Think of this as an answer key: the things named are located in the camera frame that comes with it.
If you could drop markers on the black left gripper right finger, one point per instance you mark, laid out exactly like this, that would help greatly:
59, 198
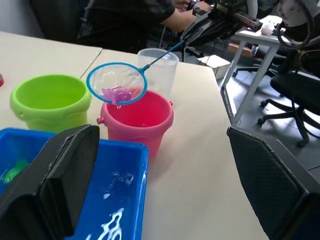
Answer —
275, 190

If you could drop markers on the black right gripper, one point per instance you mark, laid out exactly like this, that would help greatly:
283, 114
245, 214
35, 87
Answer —
237, 18

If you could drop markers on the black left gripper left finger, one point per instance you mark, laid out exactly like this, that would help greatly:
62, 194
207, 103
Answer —
37, 190

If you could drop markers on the blue hand net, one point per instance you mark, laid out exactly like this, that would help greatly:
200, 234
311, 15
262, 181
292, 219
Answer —
160, 57

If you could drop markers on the purple toy fish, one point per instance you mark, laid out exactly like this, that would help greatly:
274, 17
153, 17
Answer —
121, 95

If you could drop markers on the green toy fish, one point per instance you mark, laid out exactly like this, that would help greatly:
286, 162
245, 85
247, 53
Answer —
15, 172

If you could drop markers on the clear plastic cup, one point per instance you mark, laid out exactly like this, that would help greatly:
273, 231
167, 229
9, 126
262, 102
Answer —
165, 75

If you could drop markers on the green plastic bucket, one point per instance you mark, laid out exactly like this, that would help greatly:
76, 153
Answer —
50, 117

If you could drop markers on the blue plastic tub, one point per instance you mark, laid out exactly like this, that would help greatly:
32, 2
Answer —
117, 160

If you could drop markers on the pink plastic bucket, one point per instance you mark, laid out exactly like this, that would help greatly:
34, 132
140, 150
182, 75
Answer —
140, 140

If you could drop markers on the person's bare hand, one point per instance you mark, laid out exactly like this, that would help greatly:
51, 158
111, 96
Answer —
190, 4

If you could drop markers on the white cardboard box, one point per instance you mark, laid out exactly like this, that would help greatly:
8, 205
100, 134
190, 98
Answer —
215, 65

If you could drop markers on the white desk with metal legs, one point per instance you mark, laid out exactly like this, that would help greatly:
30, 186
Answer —
252, 42

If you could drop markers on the white chair back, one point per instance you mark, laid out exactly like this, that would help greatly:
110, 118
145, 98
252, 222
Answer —
252, 8

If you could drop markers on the pink white crumpled object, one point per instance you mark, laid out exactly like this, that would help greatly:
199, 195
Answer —
267, 28

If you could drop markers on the person in black shirt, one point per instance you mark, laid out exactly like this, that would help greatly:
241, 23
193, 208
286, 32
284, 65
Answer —
120, 22

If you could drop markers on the black office chair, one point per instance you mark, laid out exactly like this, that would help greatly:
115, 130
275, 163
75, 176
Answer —
292, 85

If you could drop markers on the red tape roll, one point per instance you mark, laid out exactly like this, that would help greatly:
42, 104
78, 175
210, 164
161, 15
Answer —
1, 80

